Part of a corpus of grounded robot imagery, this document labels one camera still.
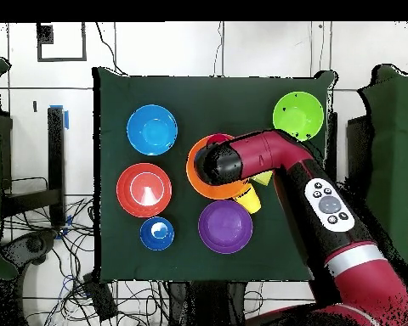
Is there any black power box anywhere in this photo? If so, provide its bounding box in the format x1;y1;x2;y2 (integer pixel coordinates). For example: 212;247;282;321
82;273;118;322

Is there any purple plastic bowl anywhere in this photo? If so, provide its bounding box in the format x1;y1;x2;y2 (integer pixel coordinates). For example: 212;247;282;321
197;199;254;255

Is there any dark green table cloth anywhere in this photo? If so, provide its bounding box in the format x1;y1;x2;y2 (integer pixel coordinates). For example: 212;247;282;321
92;66;337;284

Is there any black square floor frame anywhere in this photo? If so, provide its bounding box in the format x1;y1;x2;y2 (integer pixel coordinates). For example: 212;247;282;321
36;22;88;63

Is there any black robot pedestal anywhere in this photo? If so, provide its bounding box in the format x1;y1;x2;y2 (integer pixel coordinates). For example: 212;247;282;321
169;281;247;326

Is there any pale yellow ribbed cup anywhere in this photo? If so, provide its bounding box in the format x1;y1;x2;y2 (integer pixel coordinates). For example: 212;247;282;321
251;170;274;187

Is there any yellow plastic cup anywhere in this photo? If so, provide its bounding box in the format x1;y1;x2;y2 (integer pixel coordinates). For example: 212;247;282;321
233;184;262;215

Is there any green plastic bowl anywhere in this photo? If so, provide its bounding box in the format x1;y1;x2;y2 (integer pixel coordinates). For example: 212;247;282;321
272;91;325;142

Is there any thin black floor cable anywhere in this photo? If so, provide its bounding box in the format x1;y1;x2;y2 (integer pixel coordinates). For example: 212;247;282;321
94;22;128;76
212;22;224;76

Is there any pink plastic cup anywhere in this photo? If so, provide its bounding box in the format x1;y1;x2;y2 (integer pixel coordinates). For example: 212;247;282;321
206;132;230;147

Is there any light blue plastic bowl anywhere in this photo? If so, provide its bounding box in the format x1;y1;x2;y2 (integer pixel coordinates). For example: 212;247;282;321
126;104;179;156

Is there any black metal stand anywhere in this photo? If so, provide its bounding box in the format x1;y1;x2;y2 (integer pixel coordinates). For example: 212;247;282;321
0;105;67;228

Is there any large orange plastic bowl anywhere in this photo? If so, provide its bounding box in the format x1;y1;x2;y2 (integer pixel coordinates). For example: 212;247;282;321
185;132;256;200

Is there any red plastic bowl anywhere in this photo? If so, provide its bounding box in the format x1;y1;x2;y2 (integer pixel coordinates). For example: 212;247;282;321
116;162;173;219

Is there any small dark blue bowl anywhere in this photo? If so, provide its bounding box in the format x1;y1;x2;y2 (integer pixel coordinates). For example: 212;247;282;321
139;216;175;251

